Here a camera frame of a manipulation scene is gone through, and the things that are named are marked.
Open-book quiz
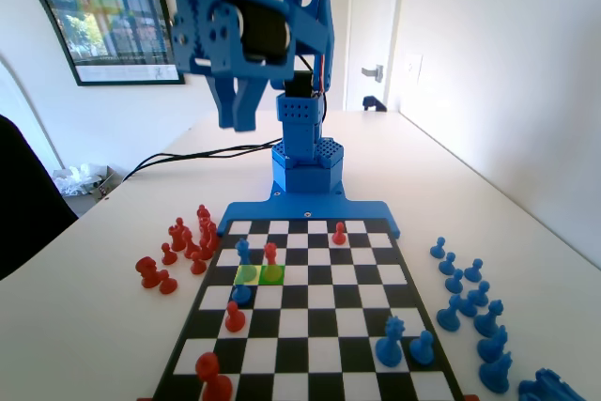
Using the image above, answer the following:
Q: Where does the crumpled white paper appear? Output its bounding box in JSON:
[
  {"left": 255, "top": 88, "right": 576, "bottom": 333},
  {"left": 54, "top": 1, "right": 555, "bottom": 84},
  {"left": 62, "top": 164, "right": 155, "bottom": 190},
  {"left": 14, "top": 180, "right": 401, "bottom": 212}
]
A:
[{"left": 51, "top": 163, "right": 103, "bottom": 197}]

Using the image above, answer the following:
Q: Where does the large red chess piece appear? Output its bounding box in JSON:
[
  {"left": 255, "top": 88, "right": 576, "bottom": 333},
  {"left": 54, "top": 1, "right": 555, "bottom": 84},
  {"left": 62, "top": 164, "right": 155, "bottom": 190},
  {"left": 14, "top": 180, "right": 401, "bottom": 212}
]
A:
[{"left": 134, "top": 255, "right": 162, "bottom": 290}]

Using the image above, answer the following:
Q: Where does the black chair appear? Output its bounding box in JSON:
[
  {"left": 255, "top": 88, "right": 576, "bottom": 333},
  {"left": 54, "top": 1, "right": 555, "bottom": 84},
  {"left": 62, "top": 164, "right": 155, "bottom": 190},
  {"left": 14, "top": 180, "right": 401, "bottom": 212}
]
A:
[{"left": 0, "top": 113, "right": 80, "bottom": 283}]

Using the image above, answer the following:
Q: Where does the blue table clamp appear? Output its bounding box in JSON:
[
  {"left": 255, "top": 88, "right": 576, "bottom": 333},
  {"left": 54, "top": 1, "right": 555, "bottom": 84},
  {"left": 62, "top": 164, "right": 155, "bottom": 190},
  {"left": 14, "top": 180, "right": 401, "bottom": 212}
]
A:
[{"left": 362, "top": 95, "right": 388, "bottom": 114}]

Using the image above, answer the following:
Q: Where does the blue chess rook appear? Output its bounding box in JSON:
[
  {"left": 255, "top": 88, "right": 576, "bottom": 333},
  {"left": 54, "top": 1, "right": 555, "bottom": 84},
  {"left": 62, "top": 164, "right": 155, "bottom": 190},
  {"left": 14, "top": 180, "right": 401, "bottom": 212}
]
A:
[{"left": 517, "top": 367, "right": 588, "bottom": 401}]

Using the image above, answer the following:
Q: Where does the white door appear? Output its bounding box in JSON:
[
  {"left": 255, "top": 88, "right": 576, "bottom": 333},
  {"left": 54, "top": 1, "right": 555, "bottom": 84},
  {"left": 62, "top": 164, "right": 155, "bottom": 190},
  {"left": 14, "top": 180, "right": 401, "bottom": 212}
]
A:
[{"left": 345, "top": 0, "right": 406, "bottom": 114}]

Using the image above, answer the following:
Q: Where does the red white black servo wire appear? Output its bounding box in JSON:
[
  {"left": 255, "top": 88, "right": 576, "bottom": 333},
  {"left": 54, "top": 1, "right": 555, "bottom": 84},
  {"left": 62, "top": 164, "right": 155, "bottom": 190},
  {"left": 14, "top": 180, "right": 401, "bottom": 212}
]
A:
[{"left": 313, "top": 0, "right": 335, "bottom": 98}]

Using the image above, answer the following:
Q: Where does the black and white chessboard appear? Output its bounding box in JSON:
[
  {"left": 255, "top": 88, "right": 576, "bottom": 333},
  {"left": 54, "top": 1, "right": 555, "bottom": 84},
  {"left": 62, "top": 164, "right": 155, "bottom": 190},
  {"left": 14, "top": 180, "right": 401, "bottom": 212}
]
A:
[{"left": 150, "top": 217, "right": 467, "bottom": 401}]

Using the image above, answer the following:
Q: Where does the blue base plate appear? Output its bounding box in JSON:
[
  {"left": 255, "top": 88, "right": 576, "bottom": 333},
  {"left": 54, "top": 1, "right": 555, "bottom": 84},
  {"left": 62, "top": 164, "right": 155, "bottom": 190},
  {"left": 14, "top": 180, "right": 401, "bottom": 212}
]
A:
[{"left": 217, "top": 183, "right": 403, "bottom": 240}]

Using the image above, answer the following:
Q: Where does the blue chess king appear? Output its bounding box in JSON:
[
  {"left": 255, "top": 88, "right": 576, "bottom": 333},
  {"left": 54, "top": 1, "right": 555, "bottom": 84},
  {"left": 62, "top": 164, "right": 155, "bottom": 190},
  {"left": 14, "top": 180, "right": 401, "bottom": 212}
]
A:
[{"left": 233, "top": 238, "right": 259, "bottom": 285}]

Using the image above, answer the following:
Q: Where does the black power cable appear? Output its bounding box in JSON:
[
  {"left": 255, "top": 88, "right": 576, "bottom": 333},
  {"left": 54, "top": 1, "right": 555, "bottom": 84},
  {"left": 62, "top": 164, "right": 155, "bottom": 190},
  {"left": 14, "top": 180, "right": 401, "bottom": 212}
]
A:
[
  {"left": 154, "top": 161, "right": 274, "bottom": 172},
  {"left": 122, "top": 136, "right": 285, "bottom": 182}
]

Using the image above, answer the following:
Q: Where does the tall blue chess piece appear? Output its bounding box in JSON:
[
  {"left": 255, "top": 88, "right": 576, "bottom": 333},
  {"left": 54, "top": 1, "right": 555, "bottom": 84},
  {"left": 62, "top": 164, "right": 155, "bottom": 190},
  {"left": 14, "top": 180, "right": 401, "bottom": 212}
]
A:
[
  {"left": 478, "top": 351, "right": 514, "bottom": 394},
  {"left": 476, "top": 324, "right": 509, "bottom": 364},
  {"left": 472, "top": 299, "right": 506, "bottom": 339}
]

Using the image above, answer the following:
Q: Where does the tall red chess piece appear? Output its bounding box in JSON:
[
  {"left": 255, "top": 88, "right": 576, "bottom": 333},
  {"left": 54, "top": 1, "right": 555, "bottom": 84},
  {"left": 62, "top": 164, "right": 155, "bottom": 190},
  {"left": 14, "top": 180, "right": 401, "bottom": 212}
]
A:
[
  {"left": 260, "top": 241, "right": 286, "bottom": 285},
  {"left": 168, "top": 216, "right": 188, "bottom": 253}
]

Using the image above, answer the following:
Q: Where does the small cardboard box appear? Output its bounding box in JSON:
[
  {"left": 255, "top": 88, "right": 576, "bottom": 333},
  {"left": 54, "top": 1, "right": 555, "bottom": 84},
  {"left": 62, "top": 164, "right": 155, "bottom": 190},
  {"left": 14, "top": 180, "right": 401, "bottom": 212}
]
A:
[{"left": 91, "top": 164, "right": 125, "bottom": 201}]

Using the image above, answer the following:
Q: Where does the red chess bishop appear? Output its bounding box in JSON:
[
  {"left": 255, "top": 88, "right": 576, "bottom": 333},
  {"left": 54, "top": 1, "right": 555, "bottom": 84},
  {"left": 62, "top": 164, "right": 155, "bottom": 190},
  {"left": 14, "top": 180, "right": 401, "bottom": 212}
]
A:
[{"left": 181, "top": 227, "right": 202, "bottom": 260}]

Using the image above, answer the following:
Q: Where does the blue chess queen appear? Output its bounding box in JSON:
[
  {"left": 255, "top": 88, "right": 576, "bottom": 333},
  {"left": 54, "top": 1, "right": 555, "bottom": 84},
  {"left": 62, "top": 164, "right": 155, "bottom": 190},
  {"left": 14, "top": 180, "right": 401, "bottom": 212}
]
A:
[{"left": 374, "top": 315, "right": 406, "bottom": 368}]

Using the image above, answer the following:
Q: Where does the dark framed poster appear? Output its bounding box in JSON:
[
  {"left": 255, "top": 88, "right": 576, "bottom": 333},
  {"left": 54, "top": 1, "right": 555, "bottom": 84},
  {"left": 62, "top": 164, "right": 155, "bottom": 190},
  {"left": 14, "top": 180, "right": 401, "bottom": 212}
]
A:
[{"left": 0, "top": 0, "right": 186, "bottom": 88}]

